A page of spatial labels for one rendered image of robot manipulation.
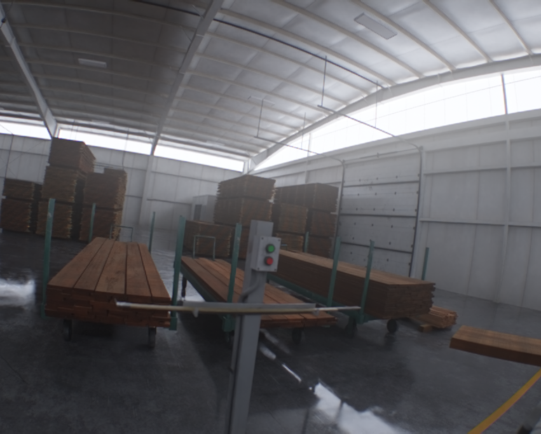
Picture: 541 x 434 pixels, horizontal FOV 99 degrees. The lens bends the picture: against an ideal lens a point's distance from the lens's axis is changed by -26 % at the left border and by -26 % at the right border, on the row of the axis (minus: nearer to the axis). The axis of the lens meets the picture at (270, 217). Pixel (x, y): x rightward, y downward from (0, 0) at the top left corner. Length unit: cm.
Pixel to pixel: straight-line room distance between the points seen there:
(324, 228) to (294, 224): 137
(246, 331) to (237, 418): 38
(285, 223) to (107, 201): 605
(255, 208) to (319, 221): 267
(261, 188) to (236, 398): 985
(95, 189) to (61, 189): 109
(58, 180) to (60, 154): 77
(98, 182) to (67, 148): 146
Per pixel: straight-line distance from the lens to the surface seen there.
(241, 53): 1227
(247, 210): 1067
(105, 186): 993
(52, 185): 1022
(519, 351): 140
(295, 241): 1150
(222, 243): 1036
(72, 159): 1009
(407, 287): 378
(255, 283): 104
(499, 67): 1080
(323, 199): 1210
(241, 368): 117
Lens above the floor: 129
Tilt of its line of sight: 2 degrees up
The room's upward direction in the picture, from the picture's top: 7 degrees clockwise
